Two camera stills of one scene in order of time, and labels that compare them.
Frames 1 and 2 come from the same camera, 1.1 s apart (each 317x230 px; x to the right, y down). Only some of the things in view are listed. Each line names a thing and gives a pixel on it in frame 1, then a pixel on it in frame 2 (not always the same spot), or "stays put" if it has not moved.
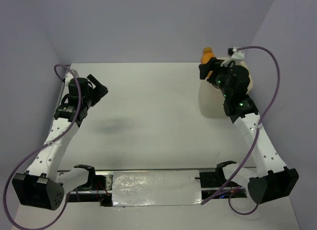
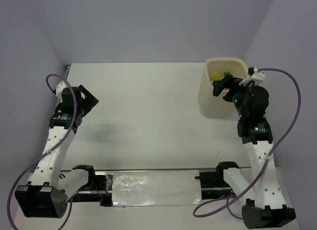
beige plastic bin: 211,100 stays put
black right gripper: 213,64 to 219,86
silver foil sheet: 136,188 stays put
